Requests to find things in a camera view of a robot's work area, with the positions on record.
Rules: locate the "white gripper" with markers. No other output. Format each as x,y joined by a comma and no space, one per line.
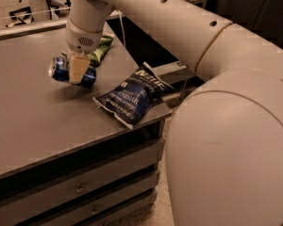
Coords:
82,40

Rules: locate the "blue pepsi can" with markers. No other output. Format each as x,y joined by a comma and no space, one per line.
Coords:
76,71

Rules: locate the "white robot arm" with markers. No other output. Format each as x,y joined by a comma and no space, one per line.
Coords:
224,149

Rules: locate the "green chips bag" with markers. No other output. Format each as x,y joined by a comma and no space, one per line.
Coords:
97,56

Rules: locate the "blue kettle chips bag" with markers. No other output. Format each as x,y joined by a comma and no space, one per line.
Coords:
129,102

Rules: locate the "grey drawer cabinet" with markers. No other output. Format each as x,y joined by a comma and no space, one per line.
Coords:
116,175

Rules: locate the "dark grey cabinet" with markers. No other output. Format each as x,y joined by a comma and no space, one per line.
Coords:
263,17

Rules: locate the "grey metal rail beam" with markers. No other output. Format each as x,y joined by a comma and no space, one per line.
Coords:
44,26

